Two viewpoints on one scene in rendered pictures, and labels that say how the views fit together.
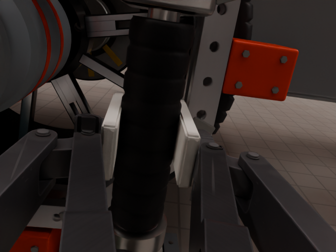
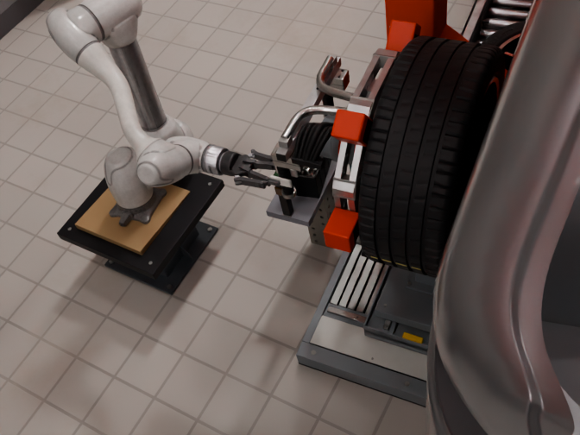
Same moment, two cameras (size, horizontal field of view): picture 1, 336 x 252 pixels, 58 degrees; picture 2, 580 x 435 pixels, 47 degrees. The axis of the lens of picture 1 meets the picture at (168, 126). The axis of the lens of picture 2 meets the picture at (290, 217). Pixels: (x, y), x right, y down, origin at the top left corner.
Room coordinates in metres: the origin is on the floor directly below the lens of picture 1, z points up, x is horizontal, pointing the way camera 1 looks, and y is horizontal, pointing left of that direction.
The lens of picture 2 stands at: (1.06, -0.99, 2.31)
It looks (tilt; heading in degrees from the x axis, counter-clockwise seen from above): 52 degrees down; 132
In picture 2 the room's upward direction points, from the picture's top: 14 degrees counter-clockwise
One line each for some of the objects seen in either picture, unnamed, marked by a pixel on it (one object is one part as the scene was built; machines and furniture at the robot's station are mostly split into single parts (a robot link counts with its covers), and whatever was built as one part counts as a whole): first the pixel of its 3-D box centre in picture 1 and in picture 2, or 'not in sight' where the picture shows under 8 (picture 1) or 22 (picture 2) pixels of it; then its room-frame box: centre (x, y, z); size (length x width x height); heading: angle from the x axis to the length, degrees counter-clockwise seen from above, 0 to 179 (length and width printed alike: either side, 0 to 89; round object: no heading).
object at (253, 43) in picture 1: (251, 67); (342, 230); (0.43, -0.10, 0.85); 0.09 x 0.08 x 0.07; 97
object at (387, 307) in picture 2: not in sight; (432, 261); (0.56, 0.23, 0.32); 0.40 x 0.30 x 0.28; 97
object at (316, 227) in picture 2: not in sight; (320, 206); (0.02, 0.35, 0.21); 0.10 x 0.10 x 0.42; 7
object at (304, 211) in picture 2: not in sight; (310, 175); (0.03, 0.32, 0.44); 0.43 x 0.17 x 0.03; 97
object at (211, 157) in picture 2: not in sight; (217, 160); (-0.06, -0.02, 0.83); 0.09 x 0.06 x 0.09; 97
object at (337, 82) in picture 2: not in sight; (333, 78); (0.16, 0.35, 0.93); 0.09 x 0.05 x 0.05; 7
